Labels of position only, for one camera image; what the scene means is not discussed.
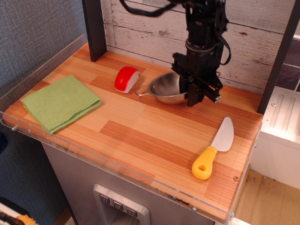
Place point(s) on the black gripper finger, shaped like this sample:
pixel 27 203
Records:
pixel 184 83
pixel 195 95

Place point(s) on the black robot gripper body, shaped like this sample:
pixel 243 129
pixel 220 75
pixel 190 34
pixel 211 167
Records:
pixel 200 65

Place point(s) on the stainless steel pot with handles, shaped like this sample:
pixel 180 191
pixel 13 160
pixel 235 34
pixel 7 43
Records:
pixel 165 89

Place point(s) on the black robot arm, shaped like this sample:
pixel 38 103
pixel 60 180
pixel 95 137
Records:
pixel 206 23

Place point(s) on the green folded cloth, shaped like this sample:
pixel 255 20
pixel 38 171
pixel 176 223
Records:
pixel 60 103

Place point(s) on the red white toy sushi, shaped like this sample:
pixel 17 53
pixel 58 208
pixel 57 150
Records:
pixel 126 79

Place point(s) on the white toy sink unit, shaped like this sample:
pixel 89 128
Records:
pixel 277 149

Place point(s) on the grey toy fridge cabinet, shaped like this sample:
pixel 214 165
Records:
pixel 77 179

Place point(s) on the silver water dispenser panel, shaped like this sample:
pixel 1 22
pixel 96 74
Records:
pixel 116 209

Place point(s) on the yellow orange object at corner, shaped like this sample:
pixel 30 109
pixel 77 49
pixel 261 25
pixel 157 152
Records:
pixel 27 220

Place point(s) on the yellow handled toy knife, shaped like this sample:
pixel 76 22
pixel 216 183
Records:
pixel 202 167

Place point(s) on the dark right upright post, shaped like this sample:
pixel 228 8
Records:
pixel 279 60

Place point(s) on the clear acrylic guard rail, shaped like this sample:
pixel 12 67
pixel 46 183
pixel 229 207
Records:
pixel 127 144

